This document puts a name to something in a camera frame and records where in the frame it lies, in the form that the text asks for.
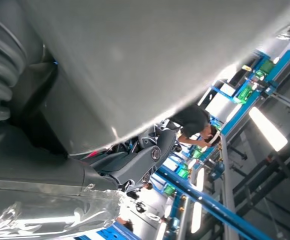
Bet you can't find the green plastic crate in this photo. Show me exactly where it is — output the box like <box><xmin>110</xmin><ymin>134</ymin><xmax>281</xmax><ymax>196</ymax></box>
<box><xmin>259</xmin><ymin>58</ymin><xmax>276</xmax><ymax>76</ymax></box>
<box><xmin>237</xmin><ymin>84</ymin><xmax>254</xmax><ymax>104</ymax></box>
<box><xmin>177</xmin><ymin>167</ymin><xmax>190</xmax><ymax>180</ymax></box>

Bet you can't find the long ceiling light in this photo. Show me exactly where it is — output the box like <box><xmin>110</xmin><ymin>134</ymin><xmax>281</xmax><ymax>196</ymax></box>
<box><xmin>190</xmin><ymin>168</ymin><xmax>205</xmax><ymax>235</ymax></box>
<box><xmin>248</xmin><ymin>106</ymin><xmax>288</xmax><ymax>153</ymax></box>

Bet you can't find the blue steel shelf rack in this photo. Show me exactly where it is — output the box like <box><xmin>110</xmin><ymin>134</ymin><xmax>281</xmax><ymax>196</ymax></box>
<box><xmin>157</xmin><ymin>164</ymin><xmax>273</xmax><ymax>240</ymax></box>

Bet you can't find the person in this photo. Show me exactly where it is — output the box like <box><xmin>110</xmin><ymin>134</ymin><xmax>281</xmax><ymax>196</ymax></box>
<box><xmin>116</xmin><ymin>216</ymin><xmax>134</xmax><ymax>233</ymax></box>
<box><xmin>169</xmin><ymin>104</ymin><xmax>221</xmax><ymax>149</ymax></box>

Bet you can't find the blue framed workstation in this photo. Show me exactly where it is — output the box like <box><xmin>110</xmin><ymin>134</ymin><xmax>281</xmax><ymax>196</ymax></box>
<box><xmin>197</xmin><ymin>47</ymin><xmax>290</xmax><ymax>137</ymax></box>

